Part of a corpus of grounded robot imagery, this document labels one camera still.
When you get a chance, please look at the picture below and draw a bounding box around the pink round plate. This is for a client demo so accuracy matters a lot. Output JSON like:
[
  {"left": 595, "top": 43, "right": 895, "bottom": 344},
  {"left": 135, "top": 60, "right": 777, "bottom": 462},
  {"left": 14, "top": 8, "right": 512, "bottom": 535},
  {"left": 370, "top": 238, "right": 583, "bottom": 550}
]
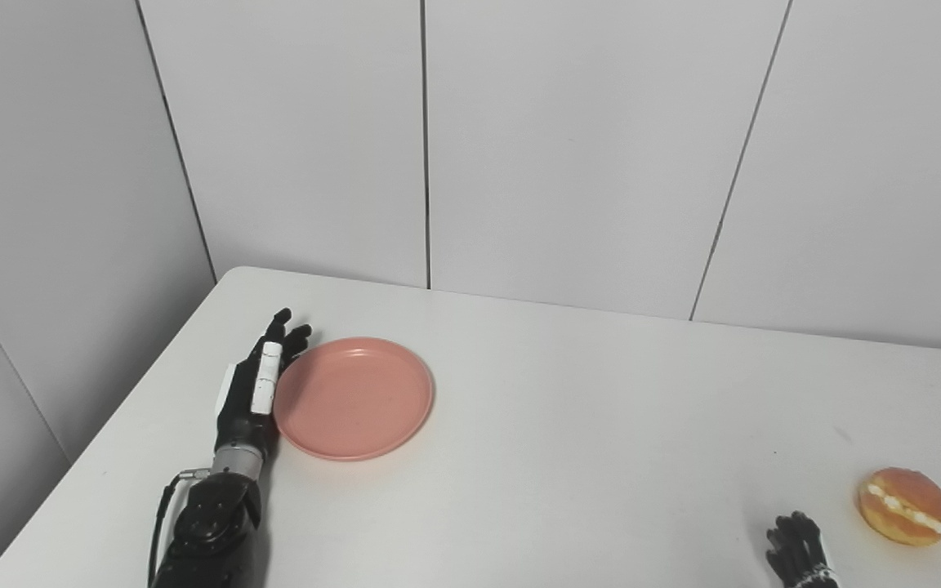
[{"left": 273, "top": 337, "right": 435, "bottom": 462}]

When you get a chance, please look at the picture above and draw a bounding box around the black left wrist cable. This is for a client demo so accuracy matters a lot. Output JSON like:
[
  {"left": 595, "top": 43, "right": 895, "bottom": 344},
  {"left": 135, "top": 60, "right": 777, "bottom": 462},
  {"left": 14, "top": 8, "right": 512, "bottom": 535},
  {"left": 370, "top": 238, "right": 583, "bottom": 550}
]
[{"left": 148, "top": 468, "right": 212, "bottom": 588}]

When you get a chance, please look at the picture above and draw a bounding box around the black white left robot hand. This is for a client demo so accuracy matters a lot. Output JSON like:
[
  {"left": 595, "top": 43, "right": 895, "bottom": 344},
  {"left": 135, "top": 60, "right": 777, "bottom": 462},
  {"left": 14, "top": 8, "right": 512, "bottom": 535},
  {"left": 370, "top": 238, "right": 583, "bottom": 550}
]
[{"left": 214, "top": 308, "right": 313, "bottom": 457}]

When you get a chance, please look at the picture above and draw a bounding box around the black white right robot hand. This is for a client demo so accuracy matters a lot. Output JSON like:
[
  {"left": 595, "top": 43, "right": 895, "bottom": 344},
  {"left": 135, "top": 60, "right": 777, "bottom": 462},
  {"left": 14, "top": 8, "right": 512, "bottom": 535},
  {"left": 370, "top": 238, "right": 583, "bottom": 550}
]
[{"left": 766, "top": 511, "right": 839, "bottom": 588}]

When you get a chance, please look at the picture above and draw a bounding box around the cream puff pastry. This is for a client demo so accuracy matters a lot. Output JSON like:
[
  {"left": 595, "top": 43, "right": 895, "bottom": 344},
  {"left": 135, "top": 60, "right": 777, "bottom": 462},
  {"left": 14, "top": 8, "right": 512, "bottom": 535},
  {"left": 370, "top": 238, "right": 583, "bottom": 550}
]
[{"left": 858, "top": 467, "right": 941, "bottom": 546}]

